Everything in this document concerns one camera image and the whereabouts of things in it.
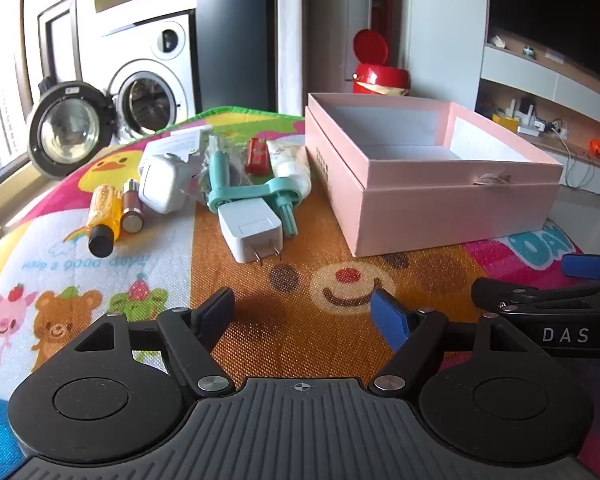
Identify white router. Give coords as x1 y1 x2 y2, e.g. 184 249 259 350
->
507 97 536 126

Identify clear plastic wrapper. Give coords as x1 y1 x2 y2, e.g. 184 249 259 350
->
187 135 254 206

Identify white power strip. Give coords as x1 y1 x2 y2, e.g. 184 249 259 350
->
517 119 569 139

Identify black television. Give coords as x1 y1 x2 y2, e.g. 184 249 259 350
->
487 0 600 77

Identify brown metallic tube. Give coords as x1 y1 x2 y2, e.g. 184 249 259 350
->
119 180 144 234

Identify white square cable box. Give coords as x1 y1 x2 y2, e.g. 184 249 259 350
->
138 153 189 215

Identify red pedestal trash bin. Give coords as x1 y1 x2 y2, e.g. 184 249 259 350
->
352 28 409 96

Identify white shelf cabinet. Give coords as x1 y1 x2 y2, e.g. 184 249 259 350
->
475 42 600 196

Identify white washing machine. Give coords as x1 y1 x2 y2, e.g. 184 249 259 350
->
100 10 197 142

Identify colourful cartoon play mat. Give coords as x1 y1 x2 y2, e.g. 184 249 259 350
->
0 106 600 461

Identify dark framed panel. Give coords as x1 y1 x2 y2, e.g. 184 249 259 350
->
37 0 84 92

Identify yellow bottle with black cap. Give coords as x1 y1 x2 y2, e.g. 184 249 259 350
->
87 184 124 257

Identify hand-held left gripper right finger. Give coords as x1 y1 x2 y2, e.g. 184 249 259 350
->
370 287 528 402

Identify small red packet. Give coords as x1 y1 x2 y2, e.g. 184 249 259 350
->
244 138 270 177

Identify white power adapter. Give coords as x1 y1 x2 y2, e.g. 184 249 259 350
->
218 198 285 266

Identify white cream tube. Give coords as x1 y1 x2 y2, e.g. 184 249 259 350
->
265 139 313 199

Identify white paper card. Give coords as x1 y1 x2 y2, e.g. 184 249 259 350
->
145 125 214 162

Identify teal plastic tube squeezer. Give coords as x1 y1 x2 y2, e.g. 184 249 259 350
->
207 150 301 239

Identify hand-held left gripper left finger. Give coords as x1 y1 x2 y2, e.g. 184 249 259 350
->
75 287 237 399

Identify round washing machine door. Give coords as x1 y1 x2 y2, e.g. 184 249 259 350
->
28 80 117 181

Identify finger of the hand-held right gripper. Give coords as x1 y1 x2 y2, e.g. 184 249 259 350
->
561 253 600 282
471 276 600 312

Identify pink cardboard box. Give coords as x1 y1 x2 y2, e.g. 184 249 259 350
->
305 92 565 258

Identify white cable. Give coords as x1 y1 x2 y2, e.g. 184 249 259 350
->
555 132 597 192

